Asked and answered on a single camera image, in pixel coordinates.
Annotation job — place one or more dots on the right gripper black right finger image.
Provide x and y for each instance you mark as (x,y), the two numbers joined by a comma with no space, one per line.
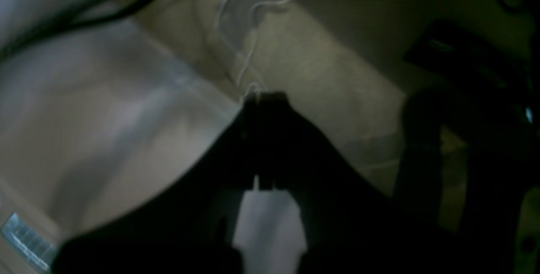
(350,226)

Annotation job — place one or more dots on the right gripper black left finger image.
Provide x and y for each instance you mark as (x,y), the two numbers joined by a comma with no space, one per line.
(186,229)

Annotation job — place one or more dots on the dark chair silhouette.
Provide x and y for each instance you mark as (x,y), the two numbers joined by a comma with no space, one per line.
(491,102)

